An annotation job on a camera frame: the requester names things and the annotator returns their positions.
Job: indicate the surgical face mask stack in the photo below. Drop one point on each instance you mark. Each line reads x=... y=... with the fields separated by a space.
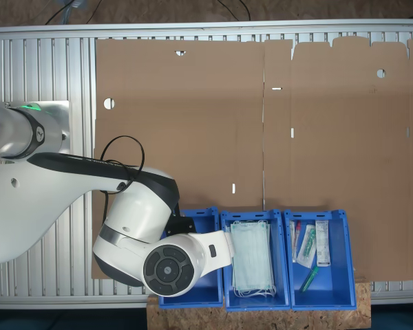
x=251 y=258

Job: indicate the blue plastic bin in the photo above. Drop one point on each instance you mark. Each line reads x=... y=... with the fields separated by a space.
x=282 y=268
x=337 y=268
x=210 y=288

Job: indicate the clear packet with red-tipped item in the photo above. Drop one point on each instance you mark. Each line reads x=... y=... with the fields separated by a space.
x=295 y=247

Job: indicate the clear packet with green item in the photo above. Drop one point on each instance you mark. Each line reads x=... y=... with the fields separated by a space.
x=308 y=244

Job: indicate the chipboard wood block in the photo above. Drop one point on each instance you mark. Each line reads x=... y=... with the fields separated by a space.
x=261 y=320

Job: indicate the green plastic tube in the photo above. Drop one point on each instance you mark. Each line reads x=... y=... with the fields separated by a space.
x=311 y=276

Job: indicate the long white printed packet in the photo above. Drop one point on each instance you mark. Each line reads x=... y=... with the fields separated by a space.
x=323 y=244

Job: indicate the brown cardboard sheet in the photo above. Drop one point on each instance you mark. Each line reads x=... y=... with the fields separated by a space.
x=192 y=137
x=347 y=154

